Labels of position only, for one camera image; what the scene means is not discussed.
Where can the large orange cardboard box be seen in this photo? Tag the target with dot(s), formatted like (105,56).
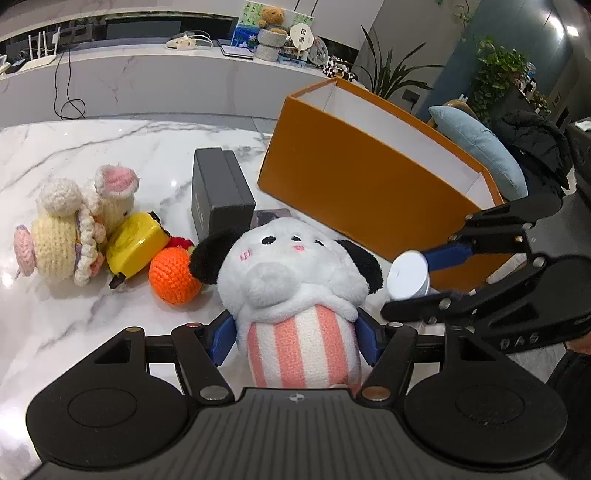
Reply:
(351,184)

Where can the green leafy plant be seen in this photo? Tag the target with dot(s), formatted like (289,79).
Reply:
(498,69)

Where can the red crocheted fruit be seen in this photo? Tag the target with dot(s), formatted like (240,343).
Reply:
(180,242)

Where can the light blue cushion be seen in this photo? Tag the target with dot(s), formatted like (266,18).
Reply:
(485,143)

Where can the white round container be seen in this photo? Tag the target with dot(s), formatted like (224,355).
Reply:
(408,274)

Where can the decorative round plate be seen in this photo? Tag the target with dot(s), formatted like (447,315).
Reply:
(318,50)

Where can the flower painting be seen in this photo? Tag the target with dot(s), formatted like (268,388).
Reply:
(249,18)

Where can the dark grey box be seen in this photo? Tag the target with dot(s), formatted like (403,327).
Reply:
(221,194)

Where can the white plush dog toy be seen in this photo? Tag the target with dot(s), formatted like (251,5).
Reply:
(286,286)

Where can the white crocheted bunny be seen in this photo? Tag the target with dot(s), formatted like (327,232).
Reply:
(115,203)

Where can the cream crocheted doll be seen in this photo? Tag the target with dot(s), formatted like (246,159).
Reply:
(53,240)

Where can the black white checkered toy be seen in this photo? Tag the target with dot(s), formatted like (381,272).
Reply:
(330,69)

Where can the white hand fan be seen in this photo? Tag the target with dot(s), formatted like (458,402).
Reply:
(302,36)

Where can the hanging vine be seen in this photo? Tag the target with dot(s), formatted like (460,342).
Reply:
(457,11)

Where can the white marble TV bench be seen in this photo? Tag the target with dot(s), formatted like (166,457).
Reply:
(161,78)

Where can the orange crocheted fruit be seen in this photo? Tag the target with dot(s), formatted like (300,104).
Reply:
(173,277)

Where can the white power strip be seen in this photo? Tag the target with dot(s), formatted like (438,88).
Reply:
(184,43)

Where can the yellow tape measure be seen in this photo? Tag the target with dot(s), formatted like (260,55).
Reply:
(134,240)

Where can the white router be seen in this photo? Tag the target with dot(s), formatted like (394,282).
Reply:
(39,62)

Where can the black jacket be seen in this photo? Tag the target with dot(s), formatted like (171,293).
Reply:
(535,143)

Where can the blue small box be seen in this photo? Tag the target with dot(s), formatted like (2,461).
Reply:
(291,57)

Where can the tall leafy potted plant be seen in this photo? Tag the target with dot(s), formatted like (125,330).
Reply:
(385,78)

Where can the brown teddy bear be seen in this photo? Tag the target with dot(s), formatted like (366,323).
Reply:
(272,17)

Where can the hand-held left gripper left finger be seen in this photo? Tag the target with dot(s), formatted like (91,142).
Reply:
(224,337)

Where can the wooden armchair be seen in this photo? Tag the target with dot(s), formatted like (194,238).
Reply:
(461,102)

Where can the dark wall outlet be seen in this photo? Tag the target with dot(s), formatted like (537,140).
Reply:
(411,96)

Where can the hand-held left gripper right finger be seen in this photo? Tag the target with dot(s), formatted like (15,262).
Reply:
(369,339)

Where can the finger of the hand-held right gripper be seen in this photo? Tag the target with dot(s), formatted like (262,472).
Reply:
(415,308)
(450,256)

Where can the grey laptop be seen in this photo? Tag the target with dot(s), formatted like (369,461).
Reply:
(238,50)

